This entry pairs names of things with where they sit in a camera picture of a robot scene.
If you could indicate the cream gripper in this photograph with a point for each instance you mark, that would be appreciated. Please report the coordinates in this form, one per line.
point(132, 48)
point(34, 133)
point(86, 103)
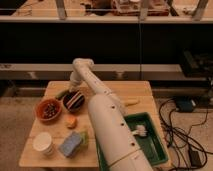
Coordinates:
point(75, 81)

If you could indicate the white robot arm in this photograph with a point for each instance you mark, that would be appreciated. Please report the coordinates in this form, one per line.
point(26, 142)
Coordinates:
point(106, 113)

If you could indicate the white paper cup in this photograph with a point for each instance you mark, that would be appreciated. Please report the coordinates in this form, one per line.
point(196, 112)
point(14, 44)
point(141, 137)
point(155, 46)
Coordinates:
point(43, 143)

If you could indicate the dark striped bowl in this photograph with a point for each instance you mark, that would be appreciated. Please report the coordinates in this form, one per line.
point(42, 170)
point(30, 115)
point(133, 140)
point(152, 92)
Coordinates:
point(73, 101)

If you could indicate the orange bowl with beans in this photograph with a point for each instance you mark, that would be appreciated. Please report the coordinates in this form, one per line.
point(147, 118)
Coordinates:
point(48, 110)

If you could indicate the small orange fruit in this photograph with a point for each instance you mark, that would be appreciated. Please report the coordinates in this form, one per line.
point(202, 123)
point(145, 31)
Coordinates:
point(71, 122)

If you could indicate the blue and green sponge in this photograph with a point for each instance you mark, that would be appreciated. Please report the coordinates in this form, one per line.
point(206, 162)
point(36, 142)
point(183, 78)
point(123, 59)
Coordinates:
point(73, 143)

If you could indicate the yellow banana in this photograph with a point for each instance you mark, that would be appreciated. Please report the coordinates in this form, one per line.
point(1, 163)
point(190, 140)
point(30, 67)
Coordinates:
point(131, 102)

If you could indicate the metal shelf rack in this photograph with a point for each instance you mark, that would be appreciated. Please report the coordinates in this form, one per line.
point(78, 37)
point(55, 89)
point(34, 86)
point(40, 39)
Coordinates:
point(126, 39)

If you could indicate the white dish brush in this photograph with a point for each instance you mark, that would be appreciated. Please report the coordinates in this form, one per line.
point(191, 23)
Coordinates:
point(140, 131)

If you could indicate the green plastic tray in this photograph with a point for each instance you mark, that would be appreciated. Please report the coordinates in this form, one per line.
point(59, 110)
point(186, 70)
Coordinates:
point(150, 143)

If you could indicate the dark box on shelf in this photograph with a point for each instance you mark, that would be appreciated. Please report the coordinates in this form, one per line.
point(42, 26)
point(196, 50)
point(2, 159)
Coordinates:
point(196, 65)

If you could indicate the black power adapter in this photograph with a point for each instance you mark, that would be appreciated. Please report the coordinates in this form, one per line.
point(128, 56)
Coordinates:
point(194, 158)

